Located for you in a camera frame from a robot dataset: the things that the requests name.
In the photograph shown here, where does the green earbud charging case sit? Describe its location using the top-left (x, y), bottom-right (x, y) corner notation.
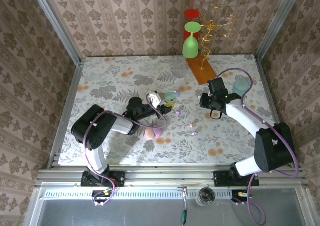
top-left (163, 90), bottom-right (177, 104)

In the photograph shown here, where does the teal frosted cup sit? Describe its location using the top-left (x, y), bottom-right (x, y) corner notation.
top-left (232, 79), bottom-right (250, 97)

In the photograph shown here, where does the clear drinking glass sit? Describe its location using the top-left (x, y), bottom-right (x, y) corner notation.
top-left (173, 59), bottom-right (190, 78)

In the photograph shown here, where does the green wine glass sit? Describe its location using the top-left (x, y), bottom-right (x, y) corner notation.
top-left (182, 21), bottom-right (202, 59)

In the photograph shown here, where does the red wine glass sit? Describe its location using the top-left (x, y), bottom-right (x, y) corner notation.
top-left (184, 9), bottom-right (201, 43)

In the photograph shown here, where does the black connector box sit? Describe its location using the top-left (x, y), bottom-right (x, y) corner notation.
top-left (231, 189), bottom-right (251, 203)
top-left (91, 190), bottom-right (115, 204)

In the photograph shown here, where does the clear glass jar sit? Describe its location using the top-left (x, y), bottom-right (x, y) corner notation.
top-left (196, 187), bottom-right (217, 207)

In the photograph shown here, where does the grey metal shelf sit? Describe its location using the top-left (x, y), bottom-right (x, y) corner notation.
top-left (23, 182), bottom-right (320, 226)

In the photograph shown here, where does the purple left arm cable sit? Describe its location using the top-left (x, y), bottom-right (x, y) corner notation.
top-left (84, 94), bottom-right (168, 207)

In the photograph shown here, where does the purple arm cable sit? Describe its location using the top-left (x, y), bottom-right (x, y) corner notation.
top-left (216, 67), bottom-right (300, 225)
top-left (84, 94), bottom-right (168, 207)

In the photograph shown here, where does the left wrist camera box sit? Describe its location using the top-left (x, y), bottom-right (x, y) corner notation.
top-left (146, 90), bottom-right (165, 109)

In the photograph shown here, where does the gold wire glass stand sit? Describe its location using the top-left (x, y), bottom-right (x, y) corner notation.
top-left (187, 6), bottom-right (237, 86)

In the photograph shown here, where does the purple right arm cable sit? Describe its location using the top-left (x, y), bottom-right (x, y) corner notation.
top-left (216, 67), bottom-right (300, 225)

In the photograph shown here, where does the aluminium side rail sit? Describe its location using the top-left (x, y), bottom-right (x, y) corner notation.
top-left (46, 58), bottom-right (85, 171)
top-left (254, 55), bottom-right (297, 168)

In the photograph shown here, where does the aluminium frame post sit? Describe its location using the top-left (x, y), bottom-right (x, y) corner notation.
top-left (254, 0), bottom-right (306, 62)
top-left (27, 0), bottom-right (85, 66)

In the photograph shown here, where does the green handled screwdriver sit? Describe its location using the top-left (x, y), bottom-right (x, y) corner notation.
top-left (181, 191), bottom-right (189, 226)

